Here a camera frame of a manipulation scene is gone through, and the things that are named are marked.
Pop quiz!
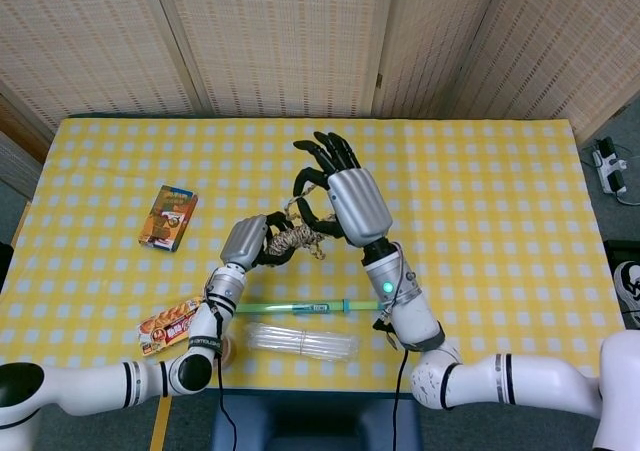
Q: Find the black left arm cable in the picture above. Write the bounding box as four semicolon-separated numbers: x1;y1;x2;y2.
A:
202;283;239;451

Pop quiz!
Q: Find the yellow checkered tablecloth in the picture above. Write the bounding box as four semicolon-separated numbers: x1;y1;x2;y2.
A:
0;115;626;378

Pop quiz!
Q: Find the woven folding screen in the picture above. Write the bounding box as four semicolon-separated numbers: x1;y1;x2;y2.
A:
0;0;640;145

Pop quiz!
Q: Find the bundle of wrapped white straws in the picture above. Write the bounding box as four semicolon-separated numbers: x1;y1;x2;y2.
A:
243;322;360;361

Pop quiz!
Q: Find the white power strip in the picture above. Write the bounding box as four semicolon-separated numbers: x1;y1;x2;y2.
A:
592;138;630;196

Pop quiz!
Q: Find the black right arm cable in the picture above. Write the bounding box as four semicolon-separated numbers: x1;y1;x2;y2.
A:
372;315;409;451

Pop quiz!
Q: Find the small orange blue card box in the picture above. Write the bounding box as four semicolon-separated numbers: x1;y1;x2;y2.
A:
138;184;199;253

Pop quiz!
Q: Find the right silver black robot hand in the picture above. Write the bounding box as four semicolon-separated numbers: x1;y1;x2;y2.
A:
292;131;394;248

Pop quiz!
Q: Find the braided beige black rope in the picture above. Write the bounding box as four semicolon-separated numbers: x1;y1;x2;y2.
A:
263;180;337;262

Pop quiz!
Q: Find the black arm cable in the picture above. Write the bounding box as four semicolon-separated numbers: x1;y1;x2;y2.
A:
372;315;409;451
202;283;239;451

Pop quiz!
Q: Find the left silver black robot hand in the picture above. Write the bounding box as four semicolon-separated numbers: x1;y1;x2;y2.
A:
219;211;321;272

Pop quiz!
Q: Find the green blue water pump toy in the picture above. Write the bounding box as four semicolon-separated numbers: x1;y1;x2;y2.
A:
234;298;389;317

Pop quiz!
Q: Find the orange red snack box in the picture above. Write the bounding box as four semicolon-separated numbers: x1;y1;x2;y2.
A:
137;295;206;358

